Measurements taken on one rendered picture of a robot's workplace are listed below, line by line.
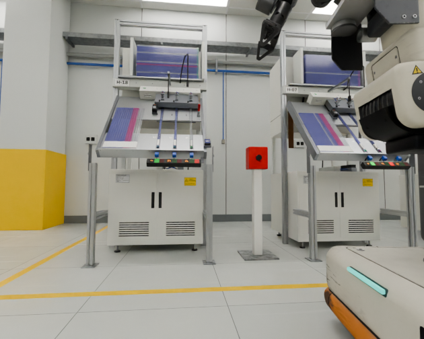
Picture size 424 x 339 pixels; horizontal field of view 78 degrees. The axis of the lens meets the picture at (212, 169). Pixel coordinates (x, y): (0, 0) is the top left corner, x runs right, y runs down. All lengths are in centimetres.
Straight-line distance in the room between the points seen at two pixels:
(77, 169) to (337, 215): 314
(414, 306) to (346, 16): 80
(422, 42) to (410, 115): 18
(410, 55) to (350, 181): 167
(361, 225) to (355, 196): 24
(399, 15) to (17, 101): 357
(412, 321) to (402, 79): 54
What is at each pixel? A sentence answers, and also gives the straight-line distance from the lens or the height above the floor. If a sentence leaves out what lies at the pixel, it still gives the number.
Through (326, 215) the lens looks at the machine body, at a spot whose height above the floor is 26.
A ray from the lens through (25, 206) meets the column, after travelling 360.
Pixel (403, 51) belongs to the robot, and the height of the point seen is 84.
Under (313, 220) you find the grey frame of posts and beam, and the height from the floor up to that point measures 27.
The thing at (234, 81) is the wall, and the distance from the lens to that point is 403.
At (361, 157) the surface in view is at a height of 70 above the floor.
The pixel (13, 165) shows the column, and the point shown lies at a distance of 366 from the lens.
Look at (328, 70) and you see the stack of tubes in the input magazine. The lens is 270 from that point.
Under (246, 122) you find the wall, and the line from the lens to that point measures 388.
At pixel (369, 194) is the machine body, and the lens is 252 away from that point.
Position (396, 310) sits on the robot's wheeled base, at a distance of 77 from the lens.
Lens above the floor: 50
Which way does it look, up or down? 3 degrees up
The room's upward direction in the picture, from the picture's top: straight up
